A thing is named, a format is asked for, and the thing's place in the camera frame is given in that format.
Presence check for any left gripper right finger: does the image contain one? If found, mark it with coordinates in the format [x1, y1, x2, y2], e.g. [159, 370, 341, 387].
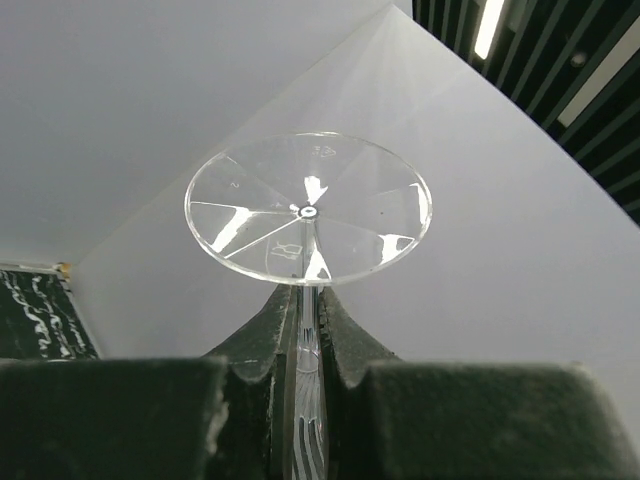
[319, 289, 639, 479]

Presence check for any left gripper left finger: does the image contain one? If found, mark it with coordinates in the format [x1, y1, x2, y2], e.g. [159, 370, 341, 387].
[1, 285, 295, 479]

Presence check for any clear wine glass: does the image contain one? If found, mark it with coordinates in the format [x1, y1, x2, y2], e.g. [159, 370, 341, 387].
[184, 132, 433, 479]

